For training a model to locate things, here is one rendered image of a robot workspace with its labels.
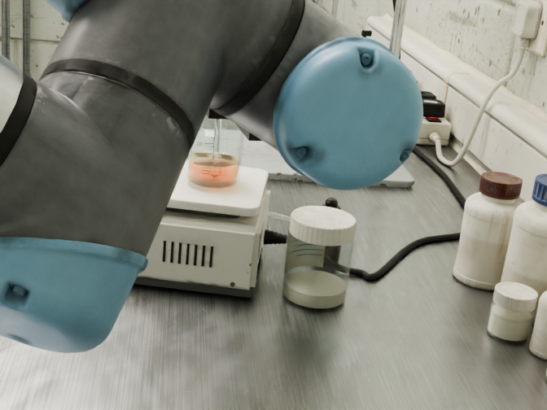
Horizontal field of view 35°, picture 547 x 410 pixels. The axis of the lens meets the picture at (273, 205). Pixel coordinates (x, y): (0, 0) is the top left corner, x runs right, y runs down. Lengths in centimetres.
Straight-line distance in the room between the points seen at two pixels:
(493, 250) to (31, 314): 59
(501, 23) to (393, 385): 80
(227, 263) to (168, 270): 5
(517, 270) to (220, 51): 47
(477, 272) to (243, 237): 25
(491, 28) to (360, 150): 100
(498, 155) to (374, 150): 79
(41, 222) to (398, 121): 18
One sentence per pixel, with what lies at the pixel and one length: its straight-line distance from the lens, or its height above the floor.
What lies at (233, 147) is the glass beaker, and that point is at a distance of 77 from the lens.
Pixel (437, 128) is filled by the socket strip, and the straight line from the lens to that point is 137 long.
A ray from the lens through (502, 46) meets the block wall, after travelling 136.
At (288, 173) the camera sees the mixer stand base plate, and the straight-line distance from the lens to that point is 112.
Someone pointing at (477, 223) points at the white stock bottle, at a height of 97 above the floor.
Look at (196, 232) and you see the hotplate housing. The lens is 76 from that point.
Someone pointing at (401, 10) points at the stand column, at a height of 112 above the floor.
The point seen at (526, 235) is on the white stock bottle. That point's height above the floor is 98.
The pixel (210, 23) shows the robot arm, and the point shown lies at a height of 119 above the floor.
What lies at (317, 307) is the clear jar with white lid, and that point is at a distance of 77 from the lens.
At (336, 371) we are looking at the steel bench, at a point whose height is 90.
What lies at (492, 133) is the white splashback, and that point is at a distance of 123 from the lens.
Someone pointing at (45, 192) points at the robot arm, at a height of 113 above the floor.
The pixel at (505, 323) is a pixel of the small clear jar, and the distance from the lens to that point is 77.
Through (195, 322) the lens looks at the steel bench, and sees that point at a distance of 74.
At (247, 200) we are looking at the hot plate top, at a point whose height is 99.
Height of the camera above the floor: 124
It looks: 20 degrees down
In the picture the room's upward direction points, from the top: 6 degrees clockwise
